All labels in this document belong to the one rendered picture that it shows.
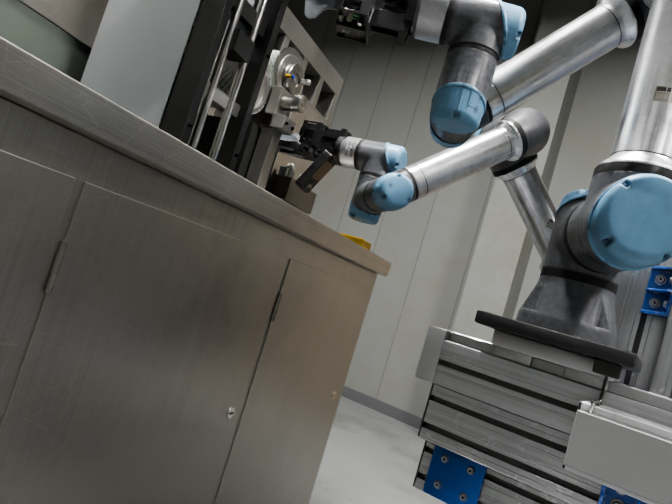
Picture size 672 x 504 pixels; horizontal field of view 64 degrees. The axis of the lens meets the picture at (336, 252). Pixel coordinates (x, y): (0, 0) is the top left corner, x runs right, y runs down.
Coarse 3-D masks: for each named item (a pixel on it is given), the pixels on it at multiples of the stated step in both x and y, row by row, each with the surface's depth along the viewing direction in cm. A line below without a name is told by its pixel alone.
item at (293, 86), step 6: (288, 66) 130; (294, 66) 131; (300, 66) 133; (288, 72) 130; (294, 72) 131; (300, 72) 134; (282, 78) 130; (288, 78) 130; (294, 78) 132; (300, 78) 134; (288, 84) 130; (294, 84) 133; (300, 84) 135; (288, 90) 132; (294, 90) 133; (300, 90) 136
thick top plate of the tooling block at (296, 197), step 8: (280, 176) 141; (280, 184) 141; (288, 184) 140; (272, 192) 141; (280, 192) 140; (288, 192) 140; (296, 192) 144; (304, 192) 148; (312, 192) 152; (288, 200) 141; (296, 200) 145; (304, 200) 149; (312, 200) 153; (304, 208) 150
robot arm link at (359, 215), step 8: (360, 176) 125; (368, 176) 123; (376, 176) 123; (360, 184) 124; (360, 192) 121; (352, 200) 125; (360, 200) 121; (352, 208) 124; (360, 208) 123; (368, 208) 119; (352, 216) 124; (360, 216) 123; (368, 216) 123; (376, 216) 124
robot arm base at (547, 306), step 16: (544, 272) 87; (560, 272) 84; (576, 272) 82; (544, 288) 85; (560, 288) 83; (576, 288) 82; (592, 288) 81; (608, 288) 82; (528, 304) 87; (544, 304) 83; (560, 304) 81; (576, 304) 80; (592, 304) 80; (608, 304) 82; (528, 320) 84; (544, 320) 81; (560, 320) 80; (576, 320) 80; (592, 320) 81; (608, 320) 81; (576, 336) 79; (592, 336) 79; (608, 336) 80
